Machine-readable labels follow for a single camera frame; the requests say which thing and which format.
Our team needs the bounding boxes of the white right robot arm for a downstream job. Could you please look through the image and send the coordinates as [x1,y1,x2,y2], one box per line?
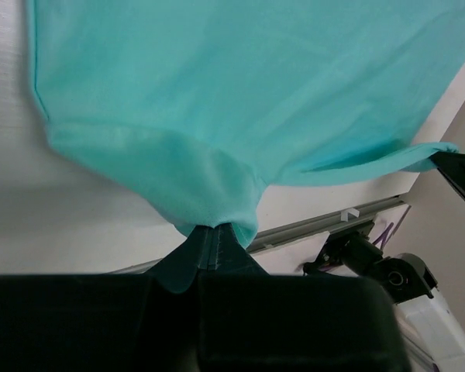
[370,153,465,371]

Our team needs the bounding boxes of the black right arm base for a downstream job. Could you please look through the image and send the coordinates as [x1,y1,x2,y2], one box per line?
[302,221,383,276]

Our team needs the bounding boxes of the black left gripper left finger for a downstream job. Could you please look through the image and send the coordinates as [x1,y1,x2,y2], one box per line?
[0,232,204,371]

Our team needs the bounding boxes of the teal t shirt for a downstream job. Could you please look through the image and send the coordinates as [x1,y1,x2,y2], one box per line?
[26,1,465,246]

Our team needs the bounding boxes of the aluminium table edge rail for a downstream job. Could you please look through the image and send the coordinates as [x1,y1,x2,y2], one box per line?
[115,193,412,274]

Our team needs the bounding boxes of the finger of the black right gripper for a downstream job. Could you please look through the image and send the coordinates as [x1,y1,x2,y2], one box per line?
[432,152,465,201]

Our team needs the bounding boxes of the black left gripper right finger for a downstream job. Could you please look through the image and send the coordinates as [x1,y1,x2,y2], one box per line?
[195,225,411,371]

